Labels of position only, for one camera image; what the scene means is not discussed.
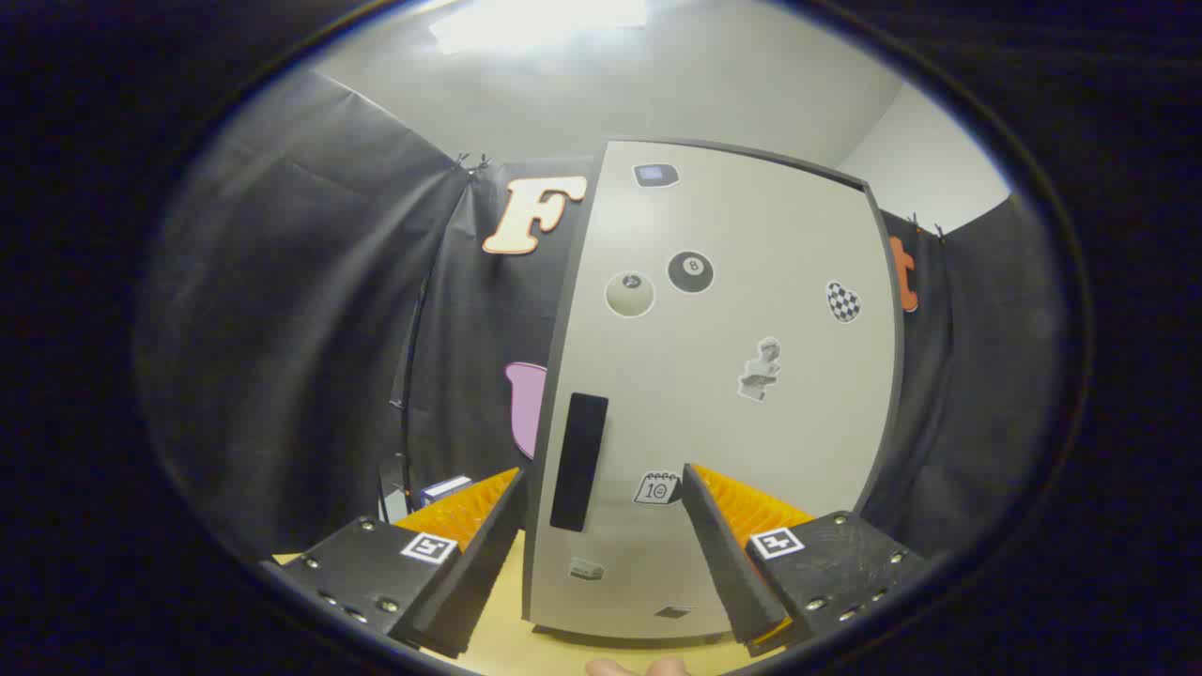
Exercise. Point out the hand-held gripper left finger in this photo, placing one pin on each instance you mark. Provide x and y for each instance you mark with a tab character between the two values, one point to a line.
479	573

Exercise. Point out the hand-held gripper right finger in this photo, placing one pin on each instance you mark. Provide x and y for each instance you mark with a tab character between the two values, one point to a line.
728	563

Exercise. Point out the dark blue book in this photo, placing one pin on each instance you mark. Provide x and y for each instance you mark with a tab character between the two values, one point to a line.
446	489

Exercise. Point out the thin black stand pole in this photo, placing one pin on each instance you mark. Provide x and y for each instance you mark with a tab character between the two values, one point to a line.
405	413

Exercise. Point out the grey cabinet body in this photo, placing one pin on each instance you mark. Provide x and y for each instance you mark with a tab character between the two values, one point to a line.
553	376

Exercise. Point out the black backdrop cloth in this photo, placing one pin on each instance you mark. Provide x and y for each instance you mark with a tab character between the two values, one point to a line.
282	329

